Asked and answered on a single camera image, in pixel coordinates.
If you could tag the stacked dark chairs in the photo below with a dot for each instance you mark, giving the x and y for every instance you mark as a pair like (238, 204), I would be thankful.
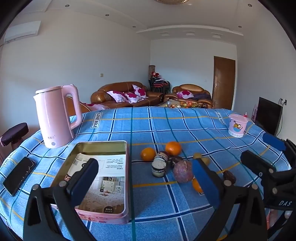
(159, 85)

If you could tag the dark purple blanket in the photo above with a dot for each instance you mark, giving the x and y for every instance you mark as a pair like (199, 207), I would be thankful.
(203, 96)

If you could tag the small striped jar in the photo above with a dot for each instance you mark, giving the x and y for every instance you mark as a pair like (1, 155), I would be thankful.
(159, 165)

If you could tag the pink electric kettle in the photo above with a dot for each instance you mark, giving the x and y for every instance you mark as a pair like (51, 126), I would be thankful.
(53, 115)

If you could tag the red decorations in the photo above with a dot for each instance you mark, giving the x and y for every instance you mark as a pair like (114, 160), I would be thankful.
(156, 74)

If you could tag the person's right hand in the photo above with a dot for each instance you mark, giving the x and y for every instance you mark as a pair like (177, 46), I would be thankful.
(288, 215)

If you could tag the coffee table with snacks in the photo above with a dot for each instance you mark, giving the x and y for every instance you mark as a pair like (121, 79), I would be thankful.
(185, 104)

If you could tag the brown leather armchair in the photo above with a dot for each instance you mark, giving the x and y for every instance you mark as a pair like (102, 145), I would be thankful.
(192, 88)

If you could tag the blue plaid tablecloth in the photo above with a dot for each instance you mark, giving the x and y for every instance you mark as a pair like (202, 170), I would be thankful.
(161, 208)

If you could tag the orange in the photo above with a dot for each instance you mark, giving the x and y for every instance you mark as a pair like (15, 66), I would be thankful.
(173, 148)
(148, 154)
(196, 186)

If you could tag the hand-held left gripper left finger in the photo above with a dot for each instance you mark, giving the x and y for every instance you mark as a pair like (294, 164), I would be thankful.
(85, 180)

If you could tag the layered cake slice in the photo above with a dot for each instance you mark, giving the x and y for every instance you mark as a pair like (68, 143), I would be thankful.
(177, 160)

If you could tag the tall patterned vase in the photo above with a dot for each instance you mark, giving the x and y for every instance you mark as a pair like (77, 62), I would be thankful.
(151, 70)

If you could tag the white wall air conditioner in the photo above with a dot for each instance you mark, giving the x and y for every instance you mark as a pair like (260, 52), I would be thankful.
(22, 31)

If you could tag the pink cloth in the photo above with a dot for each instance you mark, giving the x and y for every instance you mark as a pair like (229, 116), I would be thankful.
(98, 107)

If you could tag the long brown leather sofa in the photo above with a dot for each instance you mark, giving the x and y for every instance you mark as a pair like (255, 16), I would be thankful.
(104, 89)

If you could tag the dark purple-brown round fruit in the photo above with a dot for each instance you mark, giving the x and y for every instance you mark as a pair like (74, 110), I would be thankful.
(182, 172)

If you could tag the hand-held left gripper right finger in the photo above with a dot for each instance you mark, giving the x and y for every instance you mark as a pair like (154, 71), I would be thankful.
(205, 183)

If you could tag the pink cartoon print cup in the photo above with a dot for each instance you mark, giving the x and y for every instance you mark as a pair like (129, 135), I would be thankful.
(237, 126)

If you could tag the brown wooden door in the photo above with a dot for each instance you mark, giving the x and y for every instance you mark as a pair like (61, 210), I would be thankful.
(223, 83)

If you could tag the wall power outlet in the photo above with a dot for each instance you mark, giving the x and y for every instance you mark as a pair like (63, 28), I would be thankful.
(284, 101)

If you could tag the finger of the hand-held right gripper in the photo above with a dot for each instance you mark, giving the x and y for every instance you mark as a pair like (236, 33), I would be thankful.
(274, 141)
(256, 165)

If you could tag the black smartphone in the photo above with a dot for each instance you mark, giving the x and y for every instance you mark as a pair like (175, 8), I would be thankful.
(18, 176)

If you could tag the pink metal tin box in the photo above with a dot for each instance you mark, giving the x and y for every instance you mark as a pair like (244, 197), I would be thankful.
(101, 217)

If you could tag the stool with purple cushion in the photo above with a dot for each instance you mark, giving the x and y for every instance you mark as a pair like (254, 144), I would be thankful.
(13, 133)

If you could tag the white red floral cushion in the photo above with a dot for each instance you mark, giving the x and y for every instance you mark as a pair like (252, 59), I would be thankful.
(133, 97)
(139, 90)
(185, 93)
(116, 95)

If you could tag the black television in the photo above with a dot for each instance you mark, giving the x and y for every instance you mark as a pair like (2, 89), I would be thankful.
(267, 114)

